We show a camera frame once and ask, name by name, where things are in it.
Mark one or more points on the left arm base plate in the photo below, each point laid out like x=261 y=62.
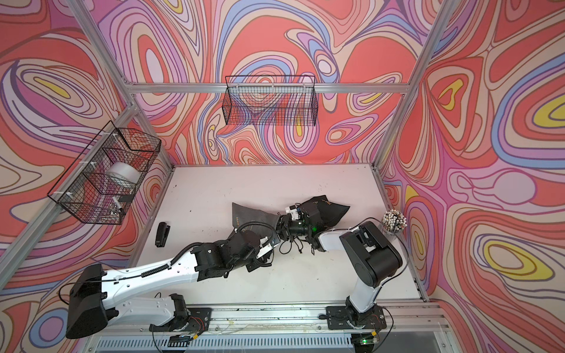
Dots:
x=193 y=320

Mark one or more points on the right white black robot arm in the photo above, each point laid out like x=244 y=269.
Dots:
x=372 y=256

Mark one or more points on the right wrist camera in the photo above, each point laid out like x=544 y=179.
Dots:
x=296 y=212

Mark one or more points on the metal cup of pencils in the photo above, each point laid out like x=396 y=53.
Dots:
x=394 y=221

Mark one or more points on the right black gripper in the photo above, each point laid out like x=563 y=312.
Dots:
x=284 y=226

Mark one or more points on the left black wire basket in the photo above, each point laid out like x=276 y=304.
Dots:
x=88 y=194

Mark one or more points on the black hair dryer pouch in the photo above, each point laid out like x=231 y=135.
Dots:
x=322 y=213

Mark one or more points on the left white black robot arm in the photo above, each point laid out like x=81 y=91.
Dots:
x=102 y=297

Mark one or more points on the back black wire basket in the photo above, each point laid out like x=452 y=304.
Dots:
x=270 y=100

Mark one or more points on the black wire basket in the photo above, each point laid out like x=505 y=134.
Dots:
x=88 y=194
x=270 y=100

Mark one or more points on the grey hair dryer pouch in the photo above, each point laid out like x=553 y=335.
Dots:
x=242 y=215

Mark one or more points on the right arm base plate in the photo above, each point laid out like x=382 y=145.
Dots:
x=342 y=317

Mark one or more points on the silver tape roll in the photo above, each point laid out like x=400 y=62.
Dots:
x=123 y=174

